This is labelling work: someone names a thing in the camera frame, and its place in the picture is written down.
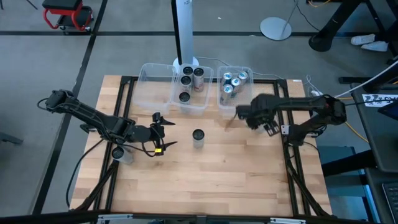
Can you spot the red black rolling stool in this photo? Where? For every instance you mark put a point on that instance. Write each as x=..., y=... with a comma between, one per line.
x=62, y=4

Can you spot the black table clamp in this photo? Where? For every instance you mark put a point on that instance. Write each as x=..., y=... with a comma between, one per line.
x=88, y=127

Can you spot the grey round floor stand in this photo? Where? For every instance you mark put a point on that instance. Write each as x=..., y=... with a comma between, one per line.
x=275, y=28

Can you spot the black aluminium table frame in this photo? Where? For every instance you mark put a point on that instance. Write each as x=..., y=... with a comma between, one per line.
x=281, y=83

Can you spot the grey chair leg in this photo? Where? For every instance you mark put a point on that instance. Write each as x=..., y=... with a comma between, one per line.
x=11, y=139

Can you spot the clear plastic bin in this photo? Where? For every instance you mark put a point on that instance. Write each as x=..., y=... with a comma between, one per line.
x=152, y=93
x=202, y=102
x=242, y=99

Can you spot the black horizontal crossbar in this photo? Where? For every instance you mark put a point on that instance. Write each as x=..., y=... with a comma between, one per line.
x=62, y=217

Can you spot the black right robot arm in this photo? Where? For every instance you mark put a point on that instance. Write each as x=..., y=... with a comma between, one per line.
x=298, y=104

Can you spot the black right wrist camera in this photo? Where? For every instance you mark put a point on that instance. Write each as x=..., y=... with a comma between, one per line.
x=272, y=129

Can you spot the person's white shoe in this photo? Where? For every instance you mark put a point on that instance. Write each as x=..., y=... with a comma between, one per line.
x=374, y=46
x=363, y=39

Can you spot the black desk leg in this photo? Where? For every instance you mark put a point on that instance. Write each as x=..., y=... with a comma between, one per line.
x=323, y=40

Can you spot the white Celsius can pink label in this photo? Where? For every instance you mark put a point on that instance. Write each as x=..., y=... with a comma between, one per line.
x=184, y=97
x=185, y=80
x=198, y=72
x=187, y=70

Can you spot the silver metal bracket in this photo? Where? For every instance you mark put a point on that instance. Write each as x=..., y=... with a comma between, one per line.
x=286, y=129

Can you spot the grey black support column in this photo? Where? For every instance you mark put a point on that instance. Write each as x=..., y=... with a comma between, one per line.
x=186, y=25

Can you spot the black desk foot bar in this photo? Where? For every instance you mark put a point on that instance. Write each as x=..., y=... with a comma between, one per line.
x=348, y=163

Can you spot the white power adapter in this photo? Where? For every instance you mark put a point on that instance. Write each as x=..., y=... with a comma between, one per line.
x=315, y=92

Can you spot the white paper label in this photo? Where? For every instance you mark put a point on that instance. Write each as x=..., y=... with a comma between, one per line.
x=373, y=101

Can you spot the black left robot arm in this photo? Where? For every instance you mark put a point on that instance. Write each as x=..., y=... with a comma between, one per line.
x=87, y=115

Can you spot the black tablet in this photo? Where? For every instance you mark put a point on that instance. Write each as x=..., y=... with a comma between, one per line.
x=391, y=110

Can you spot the laptop keyboard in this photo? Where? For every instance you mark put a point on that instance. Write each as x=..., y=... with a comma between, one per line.
x=392, y=202

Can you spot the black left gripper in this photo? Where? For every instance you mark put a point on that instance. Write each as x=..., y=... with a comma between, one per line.
x=146, y=133

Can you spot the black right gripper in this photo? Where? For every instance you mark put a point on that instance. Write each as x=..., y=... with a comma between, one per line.
x=261, y=110

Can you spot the black desk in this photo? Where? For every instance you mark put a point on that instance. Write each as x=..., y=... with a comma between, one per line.
x=379, y=140

